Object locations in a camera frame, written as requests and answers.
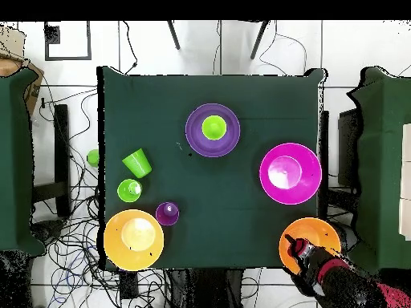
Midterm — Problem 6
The black square floor frame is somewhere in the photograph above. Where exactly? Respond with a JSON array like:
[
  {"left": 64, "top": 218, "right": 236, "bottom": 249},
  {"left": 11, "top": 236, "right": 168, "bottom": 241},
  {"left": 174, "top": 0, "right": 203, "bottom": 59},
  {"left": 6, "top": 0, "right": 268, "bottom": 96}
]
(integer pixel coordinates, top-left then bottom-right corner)
[{"left": 43, "top": 20, "right": 92, "bottom": 62}]

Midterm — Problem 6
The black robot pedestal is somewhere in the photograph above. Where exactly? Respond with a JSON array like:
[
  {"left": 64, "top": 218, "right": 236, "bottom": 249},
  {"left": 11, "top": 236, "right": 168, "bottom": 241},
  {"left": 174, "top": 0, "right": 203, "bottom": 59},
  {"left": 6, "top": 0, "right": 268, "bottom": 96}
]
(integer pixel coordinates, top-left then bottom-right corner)
[{"left": 166, "top": 268, "right": 245, "bottom": 308}]

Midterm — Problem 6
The tangle of floor cables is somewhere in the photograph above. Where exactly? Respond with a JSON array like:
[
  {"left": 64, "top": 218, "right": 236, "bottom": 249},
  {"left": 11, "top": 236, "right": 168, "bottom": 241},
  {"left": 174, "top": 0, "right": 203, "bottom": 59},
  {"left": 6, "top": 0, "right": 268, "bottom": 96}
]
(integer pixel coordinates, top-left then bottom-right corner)
[{"left": 30, "top": 86, "right": 110, "bottom": 308}]

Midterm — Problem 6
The black equipment box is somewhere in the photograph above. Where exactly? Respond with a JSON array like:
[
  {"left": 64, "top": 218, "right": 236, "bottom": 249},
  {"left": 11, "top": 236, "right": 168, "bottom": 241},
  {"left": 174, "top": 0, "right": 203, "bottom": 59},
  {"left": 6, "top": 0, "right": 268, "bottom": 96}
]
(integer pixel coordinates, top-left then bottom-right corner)
[{"left": 336, "top": 107, "right": 361, "bottom": 188}]

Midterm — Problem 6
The large pink plastic bowl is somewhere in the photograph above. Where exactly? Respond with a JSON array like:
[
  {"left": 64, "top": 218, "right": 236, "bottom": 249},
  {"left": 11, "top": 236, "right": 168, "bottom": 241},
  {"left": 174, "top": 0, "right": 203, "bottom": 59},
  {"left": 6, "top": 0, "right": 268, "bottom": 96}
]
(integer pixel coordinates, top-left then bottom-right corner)
[{"left": 258, "top": 142, "right": 323, "bottom": 205}]

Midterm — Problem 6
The black stand bar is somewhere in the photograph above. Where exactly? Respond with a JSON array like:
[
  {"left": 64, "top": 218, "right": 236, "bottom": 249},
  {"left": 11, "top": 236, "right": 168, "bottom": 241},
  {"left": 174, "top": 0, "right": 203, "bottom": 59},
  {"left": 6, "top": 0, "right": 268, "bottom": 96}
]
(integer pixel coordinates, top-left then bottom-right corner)
[
  {"left": 317, "top": 110, "right": 330, "bottom": 222},
  {"left": 31, "top": 103, "right": 72, "bottom": 219}
]

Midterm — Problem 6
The small green plastic bowl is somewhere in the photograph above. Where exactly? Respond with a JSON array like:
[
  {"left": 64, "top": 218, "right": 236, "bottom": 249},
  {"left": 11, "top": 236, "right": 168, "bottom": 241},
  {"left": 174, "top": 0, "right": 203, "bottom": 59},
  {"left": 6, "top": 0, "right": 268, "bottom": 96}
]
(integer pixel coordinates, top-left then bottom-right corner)
[{"left": 87, "top": 148, "right": 100, "bottom": 168}]

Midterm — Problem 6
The black floor power box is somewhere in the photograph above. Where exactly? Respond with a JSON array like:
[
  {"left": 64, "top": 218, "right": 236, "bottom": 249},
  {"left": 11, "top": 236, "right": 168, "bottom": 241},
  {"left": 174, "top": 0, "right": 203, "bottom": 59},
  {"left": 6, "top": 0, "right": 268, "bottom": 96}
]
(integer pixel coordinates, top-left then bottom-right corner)
[{"left": 119, "top": 270, "right": 140, "bottom": 299}]

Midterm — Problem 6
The brown cardboard box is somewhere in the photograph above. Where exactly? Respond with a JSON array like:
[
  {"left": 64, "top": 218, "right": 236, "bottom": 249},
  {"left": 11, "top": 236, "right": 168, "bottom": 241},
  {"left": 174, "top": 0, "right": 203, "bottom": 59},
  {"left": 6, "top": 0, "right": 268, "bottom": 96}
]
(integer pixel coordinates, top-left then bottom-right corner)
[{"left": 0, "top": 25, "right": 45, "bottom": 116}]

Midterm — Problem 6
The large orange plastic bowl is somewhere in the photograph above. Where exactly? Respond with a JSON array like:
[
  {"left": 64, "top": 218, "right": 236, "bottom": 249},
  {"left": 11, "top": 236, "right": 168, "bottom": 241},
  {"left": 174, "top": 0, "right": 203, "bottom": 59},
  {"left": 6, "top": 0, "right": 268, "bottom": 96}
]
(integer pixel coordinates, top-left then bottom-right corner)
[
  {"left": 278, "top": 217, "right": 342, "bottom": 276},
  {"left": 103, "top": 209, "right": 165, "bottom": 273}
]

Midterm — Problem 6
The black tripod leg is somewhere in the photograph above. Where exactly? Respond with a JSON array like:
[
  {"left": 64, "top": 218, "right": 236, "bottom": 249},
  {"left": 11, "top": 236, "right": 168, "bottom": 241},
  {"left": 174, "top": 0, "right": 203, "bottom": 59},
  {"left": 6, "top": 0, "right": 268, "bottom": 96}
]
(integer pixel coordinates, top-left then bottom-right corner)
[
  {"left": 166, "top": 20, "right": 181, "bottom": 51},
  {"left": 250, "top": 20, "right": 271, "bottom": 61}
]

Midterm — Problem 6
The green side table cloth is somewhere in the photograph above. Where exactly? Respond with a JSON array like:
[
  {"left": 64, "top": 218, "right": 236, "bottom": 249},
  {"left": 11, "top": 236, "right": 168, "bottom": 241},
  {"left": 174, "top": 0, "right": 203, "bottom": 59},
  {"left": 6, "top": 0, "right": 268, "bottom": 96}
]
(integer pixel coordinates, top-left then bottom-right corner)
[
  {"left": 345, "top": 66, "right": 411, "bottom": 277},
  {"left": 0, "top": 68, "right": 47, "bottom": 257}
]

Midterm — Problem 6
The purple plastic bowl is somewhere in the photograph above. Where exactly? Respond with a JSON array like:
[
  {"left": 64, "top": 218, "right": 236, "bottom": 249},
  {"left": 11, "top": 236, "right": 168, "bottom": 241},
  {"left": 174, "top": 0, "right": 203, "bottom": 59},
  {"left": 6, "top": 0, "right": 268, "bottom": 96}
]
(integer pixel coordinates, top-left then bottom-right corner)
[{"left": 185, "top": 103, "right": 241, "bottom": 159}]

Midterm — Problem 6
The purple plastic cup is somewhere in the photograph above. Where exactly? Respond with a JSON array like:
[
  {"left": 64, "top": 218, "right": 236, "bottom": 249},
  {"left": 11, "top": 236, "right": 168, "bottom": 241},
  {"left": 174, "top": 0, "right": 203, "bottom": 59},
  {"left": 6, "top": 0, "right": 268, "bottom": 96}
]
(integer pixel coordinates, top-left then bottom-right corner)
[{"left": 155, "top": 201, "right": 180, "bottom": 227}]

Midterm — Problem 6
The green plastic cup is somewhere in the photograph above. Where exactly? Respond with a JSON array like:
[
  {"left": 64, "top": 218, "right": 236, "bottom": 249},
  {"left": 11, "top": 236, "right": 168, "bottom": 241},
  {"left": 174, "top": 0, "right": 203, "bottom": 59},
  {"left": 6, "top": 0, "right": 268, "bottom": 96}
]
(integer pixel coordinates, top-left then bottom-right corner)
[
  {"left": 116, "top": 178, "right": 143, "bottom": 204},
  {"left": 121, "top": 148, "right": 153, "bottom": 180},
  {"left": 201, "top": 115, "right": 228, "bottom": 141}
]

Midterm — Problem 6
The dark green table cloth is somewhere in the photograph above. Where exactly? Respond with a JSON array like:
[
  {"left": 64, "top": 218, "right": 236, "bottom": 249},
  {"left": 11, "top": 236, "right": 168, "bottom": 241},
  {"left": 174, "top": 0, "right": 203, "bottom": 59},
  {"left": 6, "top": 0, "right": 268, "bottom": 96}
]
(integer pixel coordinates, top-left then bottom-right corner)
[{"left": 96, "top": 66, "right": 328, "bottom": 270}]

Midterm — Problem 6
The thin black cable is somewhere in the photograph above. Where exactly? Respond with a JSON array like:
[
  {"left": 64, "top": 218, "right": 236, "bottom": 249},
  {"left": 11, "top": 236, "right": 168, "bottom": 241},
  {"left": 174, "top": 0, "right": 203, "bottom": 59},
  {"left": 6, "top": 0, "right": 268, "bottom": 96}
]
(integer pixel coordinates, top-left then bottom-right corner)
[
  {"left": 120, "top": 20, "right": 139, "bottom": 75},
  {"left": 258, "top": 20, "right": 308, "bottom": 77}
]

